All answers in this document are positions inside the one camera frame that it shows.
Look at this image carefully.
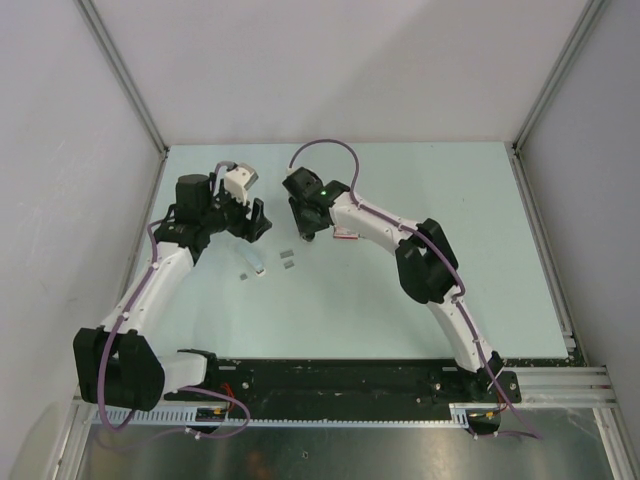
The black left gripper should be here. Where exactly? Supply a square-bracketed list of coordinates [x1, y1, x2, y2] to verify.
[201, 182, 271, 243]

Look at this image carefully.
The red white staple box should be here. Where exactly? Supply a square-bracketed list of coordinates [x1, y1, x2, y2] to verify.
[333, 227, 360, 240]

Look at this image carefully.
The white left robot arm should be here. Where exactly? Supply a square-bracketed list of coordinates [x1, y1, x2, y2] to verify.
[73, 163, 272, 411]

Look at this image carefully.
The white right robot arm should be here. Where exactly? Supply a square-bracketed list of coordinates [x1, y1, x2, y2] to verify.
[283, 167, 504, 401]

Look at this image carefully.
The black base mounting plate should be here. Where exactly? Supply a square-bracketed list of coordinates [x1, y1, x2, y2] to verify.
[164, 355, 522, 412]

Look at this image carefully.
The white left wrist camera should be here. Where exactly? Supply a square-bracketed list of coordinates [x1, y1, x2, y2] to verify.
[223, 163, 259, 205]

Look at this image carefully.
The grey slotted cable duct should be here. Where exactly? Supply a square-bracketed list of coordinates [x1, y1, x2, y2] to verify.
[88, 403, 471, 429]

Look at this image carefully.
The aluminium frame rail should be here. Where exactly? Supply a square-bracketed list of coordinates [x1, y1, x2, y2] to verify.
[499, 367, 617, 408]

